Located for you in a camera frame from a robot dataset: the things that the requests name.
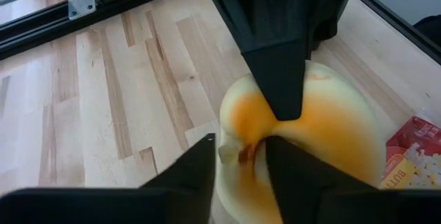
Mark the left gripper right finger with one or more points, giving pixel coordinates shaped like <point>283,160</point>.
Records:
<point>327,200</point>

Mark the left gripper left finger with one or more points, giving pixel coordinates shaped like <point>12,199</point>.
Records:
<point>155,203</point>

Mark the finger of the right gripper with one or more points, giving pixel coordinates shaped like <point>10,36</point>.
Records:
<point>330,10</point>
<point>275,45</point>

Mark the red popcorn packet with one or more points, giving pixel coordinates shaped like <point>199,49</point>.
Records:
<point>413,155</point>

